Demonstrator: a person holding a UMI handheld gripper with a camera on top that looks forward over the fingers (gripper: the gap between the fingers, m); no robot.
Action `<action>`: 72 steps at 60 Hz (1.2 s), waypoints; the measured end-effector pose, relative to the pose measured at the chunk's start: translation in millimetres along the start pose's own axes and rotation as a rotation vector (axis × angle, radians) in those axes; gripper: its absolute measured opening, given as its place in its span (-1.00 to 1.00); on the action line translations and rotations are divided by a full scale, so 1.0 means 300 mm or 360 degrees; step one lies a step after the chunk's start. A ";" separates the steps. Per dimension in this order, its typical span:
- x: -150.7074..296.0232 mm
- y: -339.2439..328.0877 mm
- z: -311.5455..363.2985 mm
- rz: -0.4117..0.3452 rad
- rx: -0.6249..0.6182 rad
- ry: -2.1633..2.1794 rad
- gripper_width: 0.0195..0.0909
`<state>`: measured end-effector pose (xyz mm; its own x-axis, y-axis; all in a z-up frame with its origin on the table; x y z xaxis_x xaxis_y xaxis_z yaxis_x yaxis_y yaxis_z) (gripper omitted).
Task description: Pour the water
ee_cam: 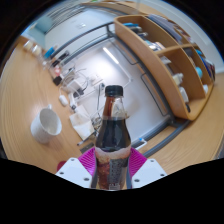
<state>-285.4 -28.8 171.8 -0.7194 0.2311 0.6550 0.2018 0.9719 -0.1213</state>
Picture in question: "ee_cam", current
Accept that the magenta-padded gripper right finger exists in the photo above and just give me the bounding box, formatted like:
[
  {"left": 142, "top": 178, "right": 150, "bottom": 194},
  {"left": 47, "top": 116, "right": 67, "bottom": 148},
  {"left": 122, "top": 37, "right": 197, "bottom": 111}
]
[{"left": 125, "top": 147, "right": 168, "bottom": 190}]

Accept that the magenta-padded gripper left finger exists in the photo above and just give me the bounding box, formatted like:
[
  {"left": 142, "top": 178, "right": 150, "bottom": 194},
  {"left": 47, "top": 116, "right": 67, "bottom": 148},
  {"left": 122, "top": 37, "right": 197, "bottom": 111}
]
[{"left": 54, "top": 147, "right": 99, "bottom": 190}]

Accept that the dark cola drink bottle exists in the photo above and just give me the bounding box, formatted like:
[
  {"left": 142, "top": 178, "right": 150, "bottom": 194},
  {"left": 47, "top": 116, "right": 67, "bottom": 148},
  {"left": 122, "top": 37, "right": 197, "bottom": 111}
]
[{"left": 93, "top": 84, "right": 132, "bottom": 191}]

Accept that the flat round red coaster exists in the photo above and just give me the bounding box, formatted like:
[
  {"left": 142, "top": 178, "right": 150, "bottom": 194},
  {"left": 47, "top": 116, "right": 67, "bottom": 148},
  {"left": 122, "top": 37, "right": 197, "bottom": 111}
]
[{"left": 56, "top": 160, "right": 68, "bottom": 173}]

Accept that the white and blue marker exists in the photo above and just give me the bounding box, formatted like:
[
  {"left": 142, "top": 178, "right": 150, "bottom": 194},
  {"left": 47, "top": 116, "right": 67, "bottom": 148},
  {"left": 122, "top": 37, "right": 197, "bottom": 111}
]
[{"left": 134, "top": 137, "right": 148, "bottom": 151}]

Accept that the white crumpled paper napkin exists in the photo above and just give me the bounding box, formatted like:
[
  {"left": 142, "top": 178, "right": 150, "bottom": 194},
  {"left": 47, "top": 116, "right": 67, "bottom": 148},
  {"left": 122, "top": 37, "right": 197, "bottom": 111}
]
[{"left": 68, "top": 104, "right": 97, "bottom": 141}]

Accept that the white ceramic mug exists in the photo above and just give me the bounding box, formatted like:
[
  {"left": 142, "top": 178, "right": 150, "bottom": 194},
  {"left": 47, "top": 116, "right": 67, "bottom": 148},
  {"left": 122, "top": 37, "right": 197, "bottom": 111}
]
[{"left": 30, "top": 103, "right": 63, "bottom": 145}]

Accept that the white computer mouse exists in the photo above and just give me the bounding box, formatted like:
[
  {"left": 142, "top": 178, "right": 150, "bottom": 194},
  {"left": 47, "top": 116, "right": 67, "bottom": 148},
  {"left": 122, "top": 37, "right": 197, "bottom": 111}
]
[{"left": 58, "top": 94, "right": 69, "bottom": 107}]

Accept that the small black box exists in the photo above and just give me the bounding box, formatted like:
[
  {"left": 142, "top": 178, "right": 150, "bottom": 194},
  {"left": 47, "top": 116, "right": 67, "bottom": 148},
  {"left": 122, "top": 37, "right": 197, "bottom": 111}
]
[{"left": 52, "top": 75, "right": 64, "bottom": 87}]

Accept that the wooden shelf unit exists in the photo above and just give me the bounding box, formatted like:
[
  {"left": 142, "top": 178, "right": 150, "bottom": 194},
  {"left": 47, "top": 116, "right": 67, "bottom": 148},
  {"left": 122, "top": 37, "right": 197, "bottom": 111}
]
[{"left": 113, "top": 13, "right": 215, "bottom": 122}]

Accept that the blue plastic bottle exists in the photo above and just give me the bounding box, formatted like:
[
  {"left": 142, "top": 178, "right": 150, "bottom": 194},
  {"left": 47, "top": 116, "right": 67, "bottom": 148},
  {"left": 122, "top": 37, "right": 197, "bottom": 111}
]
[{"left": 43, "top": 46, "right": 58, "bottom": 61}]

